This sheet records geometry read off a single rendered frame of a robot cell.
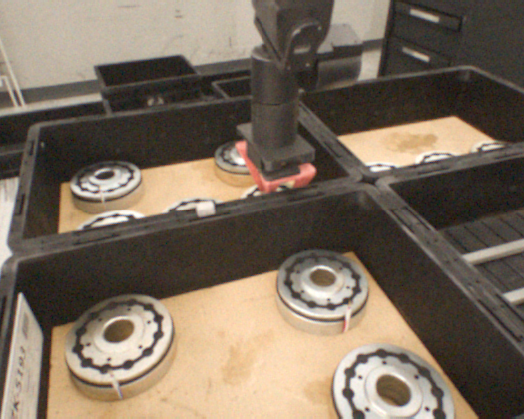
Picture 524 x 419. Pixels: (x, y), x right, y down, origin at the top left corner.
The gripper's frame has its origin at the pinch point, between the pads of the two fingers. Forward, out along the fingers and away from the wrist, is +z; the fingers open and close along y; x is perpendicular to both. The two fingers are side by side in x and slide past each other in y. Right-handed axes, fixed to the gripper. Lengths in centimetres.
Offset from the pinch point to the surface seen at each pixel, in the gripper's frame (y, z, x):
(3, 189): 47, 17, 41
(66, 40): 287, 50, 21
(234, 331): -16.1, 4.0, 12.1
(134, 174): 15.1, 0.9, 16.4
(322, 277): -14.7, 2.0, 0.5
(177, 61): 156, 31, -24
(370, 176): -8.5, -5.9, -9.2
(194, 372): -19.0, 4.0, 17.5
